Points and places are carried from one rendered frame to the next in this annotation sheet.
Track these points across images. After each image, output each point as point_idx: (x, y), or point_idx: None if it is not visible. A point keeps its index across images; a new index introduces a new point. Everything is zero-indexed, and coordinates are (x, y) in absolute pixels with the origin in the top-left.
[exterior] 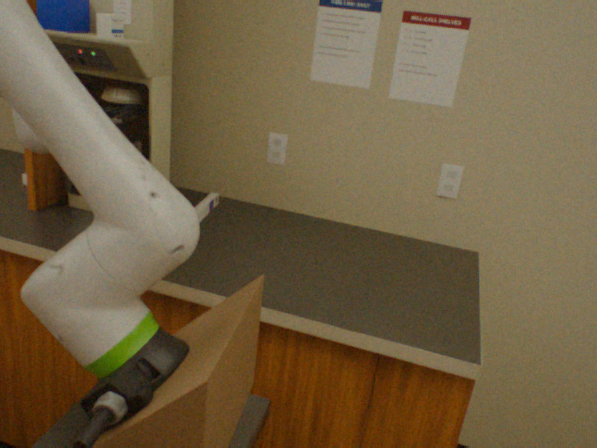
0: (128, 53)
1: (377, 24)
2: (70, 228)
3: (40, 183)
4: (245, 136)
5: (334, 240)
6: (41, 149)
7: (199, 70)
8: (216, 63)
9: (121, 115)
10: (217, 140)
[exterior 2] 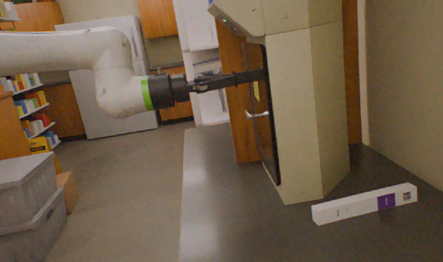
0: (223, 12)
1: None
2: (226, 186)
3: (240, 141)
4: None
5: None
6: (107, 115)
7: (424, 10)
8: None
9: (206, 82)
10: None
